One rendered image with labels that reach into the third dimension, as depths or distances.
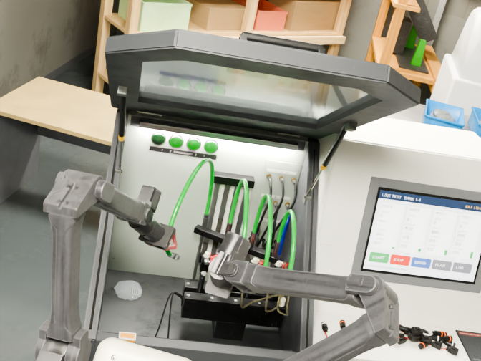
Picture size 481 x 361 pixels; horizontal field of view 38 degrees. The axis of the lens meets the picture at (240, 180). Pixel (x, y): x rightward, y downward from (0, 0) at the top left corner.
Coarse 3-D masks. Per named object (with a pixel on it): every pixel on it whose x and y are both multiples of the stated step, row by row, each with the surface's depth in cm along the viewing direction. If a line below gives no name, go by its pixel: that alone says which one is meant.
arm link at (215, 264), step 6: (222, 252) 176; (216, 258) 176; (222, 258) 175; (228, 258) 175; (210, 264) 175; (216, 264) 175; (210, 270) 174; (216, 270) 174; (210, 276) 178; (216, 276) 174; (222, 276) 174; (216, 282) 178; (222, 282) 178
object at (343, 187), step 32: (384, 128) 237; (416, 128) 243; (320, 160) 237; (352, 160) 223; (384, 160) 224; (416, 160) 225; (448, 160) 227; (480, 160) 228; (320, 192) 232; (352, 192) 225; (320, 224) 227; (352, 224) 228; (320, 256) 229; (352, 256) 231; (416, 288) 236; (416, 320) 239; (448, 320) 241; (480, 320) 242
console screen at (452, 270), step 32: (384, 192) 226; (416, 192) 228; (448, 192) 229; (480, 192) 231; (384, 224) 229; (416, 224) 230; (448, 224) 232; (480, 224) 233; (384, 256) 232; (416, 256) 233; (448, 256) 234; (480, 256) 236; (448, 288) 237; (480, 288) 239
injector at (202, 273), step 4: (204, 260) 224; (200, 264) 226; (204, 264) 225; (200, 268) 226; (204, 268) 225; (200, 272) 227; (204, 272) 224; (200, 276) 228; (204, 276) 228; (200, 280) 228; (204, 280) 228; (200, 284) 229; (200, 288) 229; (196, 292) 231; (200, 292) 230
